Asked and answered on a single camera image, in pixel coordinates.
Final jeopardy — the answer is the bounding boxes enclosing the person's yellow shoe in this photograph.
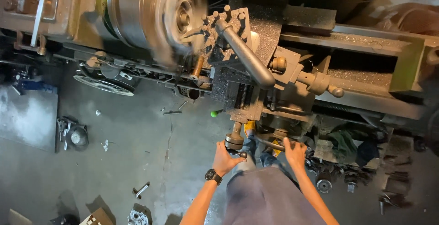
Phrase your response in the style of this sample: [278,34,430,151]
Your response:
[244,120,257,137]

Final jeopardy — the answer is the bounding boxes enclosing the brown cardboard box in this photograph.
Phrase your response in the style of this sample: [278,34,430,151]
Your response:
[80,207,115,225]

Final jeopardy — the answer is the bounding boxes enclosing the black tool post with bolts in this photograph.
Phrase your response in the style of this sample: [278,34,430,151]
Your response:
[201,5,252,64]

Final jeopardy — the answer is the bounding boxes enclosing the large metal lathe machine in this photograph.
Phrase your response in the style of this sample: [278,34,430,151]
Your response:
[0,0,439,171]

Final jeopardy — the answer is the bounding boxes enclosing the spinning steel lathe chuck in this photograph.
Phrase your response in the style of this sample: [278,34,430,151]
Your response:
[102,0,208,64]

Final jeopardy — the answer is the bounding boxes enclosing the grey tool post lever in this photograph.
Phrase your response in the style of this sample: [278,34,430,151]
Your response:
[215,20,276,90]

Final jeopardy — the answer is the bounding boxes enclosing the silver cast metal part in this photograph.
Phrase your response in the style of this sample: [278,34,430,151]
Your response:
[127,209,150,225]

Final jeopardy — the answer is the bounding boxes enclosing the person's blue jeans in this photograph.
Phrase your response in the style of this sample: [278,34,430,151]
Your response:
[237,132,292,176]

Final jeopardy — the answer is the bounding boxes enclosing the person's grey shirt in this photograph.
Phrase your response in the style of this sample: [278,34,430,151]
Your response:
[223,166,328,225]

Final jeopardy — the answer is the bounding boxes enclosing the heap of gears and parts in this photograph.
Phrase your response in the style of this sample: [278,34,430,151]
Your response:
[305,155,376,195]

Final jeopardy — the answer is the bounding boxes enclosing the compound slide crank handle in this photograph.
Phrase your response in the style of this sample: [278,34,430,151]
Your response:
[296,70,345,98]

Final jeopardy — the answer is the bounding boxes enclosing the black wrist watch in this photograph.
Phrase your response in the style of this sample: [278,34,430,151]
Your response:
[204,169,223,186]

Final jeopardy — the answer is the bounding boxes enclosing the dark green cloth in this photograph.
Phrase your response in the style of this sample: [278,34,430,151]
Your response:
[327,130,359,158]

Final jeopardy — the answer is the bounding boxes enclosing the metal carriage handwheel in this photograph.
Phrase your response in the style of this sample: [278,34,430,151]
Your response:
[253,132,292,152]

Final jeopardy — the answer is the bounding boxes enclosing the steel wrench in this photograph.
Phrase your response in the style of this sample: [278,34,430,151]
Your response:
[132,181,151,200]

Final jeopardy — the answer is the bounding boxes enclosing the silver wheel rim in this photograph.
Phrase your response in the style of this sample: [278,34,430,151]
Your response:
[73,70,136,97]

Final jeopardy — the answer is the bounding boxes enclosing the person's right hand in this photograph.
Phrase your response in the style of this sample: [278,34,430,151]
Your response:
[283,137,308,171]

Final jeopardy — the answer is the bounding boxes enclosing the person's left hand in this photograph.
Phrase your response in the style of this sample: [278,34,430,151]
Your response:
[212,141,247,178]

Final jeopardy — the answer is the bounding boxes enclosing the metal cross slide crank handle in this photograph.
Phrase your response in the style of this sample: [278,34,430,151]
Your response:
[224,121,248,159]

